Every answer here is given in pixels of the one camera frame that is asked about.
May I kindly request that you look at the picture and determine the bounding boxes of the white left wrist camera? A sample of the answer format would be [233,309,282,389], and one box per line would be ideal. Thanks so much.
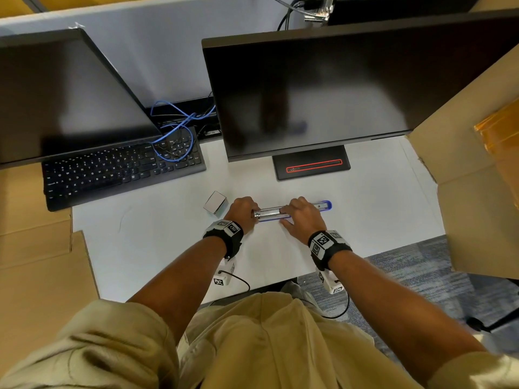
[213,258,236,286]

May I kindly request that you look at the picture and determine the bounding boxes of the long silver and blue stapler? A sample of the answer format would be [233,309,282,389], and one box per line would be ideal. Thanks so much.
[252,200,333,223]

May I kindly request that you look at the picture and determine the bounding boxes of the beige shirt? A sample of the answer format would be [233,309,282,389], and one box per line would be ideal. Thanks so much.
[0,291,519,389]

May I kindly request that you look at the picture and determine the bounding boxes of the black keyboard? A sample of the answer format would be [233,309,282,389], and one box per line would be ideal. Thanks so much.
[42,126,207,212]

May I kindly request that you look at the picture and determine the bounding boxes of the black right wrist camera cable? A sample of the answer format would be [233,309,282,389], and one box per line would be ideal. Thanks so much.
[320,289,350,320]

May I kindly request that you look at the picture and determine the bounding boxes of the flat cardboard sheet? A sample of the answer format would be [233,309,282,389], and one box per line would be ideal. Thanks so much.
[0,230,100,375]
[0,163,74,269]

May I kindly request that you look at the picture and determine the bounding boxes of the person's left forearm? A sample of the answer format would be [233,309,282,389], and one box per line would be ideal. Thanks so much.
[128,238,228,345]

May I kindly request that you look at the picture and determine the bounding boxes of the black cables bundle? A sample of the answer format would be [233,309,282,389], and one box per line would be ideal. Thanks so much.
[268,0,311,31]

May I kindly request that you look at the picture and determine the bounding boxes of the large open cardboard box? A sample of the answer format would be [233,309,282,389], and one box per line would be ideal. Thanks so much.
[407,43,519,281]

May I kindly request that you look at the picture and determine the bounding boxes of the right wrist band with markers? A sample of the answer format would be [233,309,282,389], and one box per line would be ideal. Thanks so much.
[308,229,353,273]

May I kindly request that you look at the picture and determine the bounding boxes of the black cable tray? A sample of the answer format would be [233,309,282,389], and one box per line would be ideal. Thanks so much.
[152,95,222,139]

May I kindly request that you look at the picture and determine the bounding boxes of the black chair base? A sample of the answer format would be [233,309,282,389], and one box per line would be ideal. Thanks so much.
[465,279,519,333]

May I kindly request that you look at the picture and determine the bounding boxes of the black monitor back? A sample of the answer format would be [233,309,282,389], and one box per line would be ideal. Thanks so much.
[327,0,482,26]

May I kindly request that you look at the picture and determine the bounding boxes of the person's left hand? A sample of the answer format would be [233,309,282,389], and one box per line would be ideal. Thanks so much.
[224,196,261,235]

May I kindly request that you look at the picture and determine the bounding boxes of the person's right forearm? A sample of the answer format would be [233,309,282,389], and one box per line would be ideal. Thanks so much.
[328,250,487,387]

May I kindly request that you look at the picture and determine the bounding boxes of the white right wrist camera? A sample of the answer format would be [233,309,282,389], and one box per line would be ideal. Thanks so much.
[316,269,345,295]

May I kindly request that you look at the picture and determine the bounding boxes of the left wrist band with markers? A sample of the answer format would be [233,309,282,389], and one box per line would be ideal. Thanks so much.
[202,219,244,260]

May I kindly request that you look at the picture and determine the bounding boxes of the wrist band with markers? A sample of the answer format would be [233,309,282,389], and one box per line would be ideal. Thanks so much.
[308,229,353,273]
[202,219,244,260]

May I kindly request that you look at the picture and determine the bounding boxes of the person's right hand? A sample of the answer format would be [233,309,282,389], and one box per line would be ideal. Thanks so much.
[280,196,327,245]

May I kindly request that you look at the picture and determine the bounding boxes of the small white box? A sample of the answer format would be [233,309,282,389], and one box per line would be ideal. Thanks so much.
[203,191,228,215]

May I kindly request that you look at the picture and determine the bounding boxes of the black monitor without visible stand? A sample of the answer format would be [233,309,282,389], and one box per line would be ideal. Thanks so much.
[0,28,164,170]

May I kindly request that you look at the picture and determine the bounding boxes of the blue network cable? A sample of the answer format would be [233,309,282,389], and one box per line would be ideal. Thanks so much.
[150,100,217,163]

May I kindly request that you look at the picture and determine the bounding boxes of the yellow padded envelopes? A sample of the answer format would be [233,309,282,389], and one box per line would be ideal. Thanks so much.
[474,100,519,199]

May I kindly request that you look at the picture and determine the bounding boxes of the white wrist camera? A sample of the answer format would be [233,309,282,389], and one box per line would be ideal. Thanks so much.
[213,258,236,286]
[316,269,345,295]

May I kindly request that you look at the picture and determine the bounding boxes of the clear plastic bracket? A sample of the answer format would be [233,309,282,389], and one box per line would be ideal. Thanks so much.
[303,0,337,23]

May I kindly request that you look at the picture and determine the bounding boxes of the black monitor with red-lined stand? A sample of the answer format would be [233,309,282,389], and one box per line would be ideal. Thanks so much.
[201,9,519,181]

